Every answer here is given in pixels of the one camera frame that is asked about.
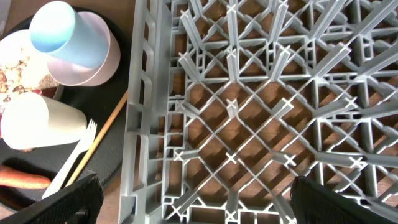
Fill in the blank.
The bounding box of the white plastic cup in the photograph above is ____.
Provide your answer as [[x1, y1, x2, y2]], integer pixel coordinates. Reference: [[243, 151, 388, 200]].
[[1, 92, 87, 150]]

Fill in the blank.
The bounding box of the white plastic fork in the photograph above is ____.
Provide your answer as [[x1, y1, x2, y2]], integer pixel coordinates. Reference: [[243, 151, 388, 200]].
[[42, 119, 97, 199]]

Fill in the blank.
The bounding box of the wooden chopstick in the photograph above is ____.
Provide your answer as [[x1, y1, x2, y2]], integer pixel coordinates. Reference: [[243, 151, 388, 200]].
[[65, 91, 128, 187]]

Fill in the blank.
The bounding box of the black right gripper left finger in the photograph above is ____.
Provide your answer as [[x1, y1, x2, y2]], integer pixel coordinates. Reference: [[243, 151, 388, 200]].
[[1, 174, 104, 224]]

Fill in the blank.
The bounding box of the grey plate with food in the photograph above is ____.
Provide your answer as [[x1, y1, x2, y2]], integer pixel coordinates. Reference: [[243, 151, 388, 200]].
[[1, 29, 63, 110]]

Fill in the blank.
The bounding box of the orange carrot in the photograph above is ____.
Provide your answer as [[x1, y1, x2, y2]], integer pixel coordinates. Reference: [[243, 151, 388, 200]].
[[1, 165, 51, 189]]

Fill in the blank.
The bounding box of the round black tray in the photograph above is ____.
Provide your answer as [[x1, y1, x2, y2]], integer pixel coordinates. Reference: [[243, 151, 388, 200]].
[[1, 16, 131, 212]]

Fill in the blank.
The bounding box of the light blue plastic cup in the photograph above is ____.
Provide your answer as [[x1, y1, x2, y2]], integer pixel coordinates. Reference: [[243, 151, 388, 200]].
[[29, 1, 108, 68]]

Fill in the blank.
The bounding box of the grey dishwasher rack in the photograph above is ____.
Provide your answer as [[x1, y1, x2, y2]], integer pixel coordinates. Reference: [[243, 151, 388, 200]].
[[119, 0, 397, 223]]

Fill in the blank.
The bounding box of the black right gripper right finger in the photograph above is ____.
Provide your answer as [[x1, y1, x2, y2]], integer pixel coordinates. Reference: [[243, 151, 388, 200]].
[[290, 176, 394, 224]]

